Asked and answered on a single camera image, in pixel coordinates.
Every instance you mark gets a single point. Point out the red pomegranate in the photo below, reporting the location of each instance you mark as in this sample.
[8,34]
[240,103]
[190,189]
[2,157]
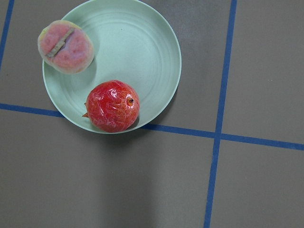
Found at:
[112,106]

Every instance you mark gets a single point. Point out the pink yellow peach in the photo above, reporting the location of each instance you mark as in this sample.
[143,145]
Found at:
[66,47]

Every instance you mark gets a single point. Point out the green plate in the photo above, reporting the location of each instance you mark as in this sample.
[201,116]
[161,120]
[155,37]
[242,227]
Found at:
[133,43]

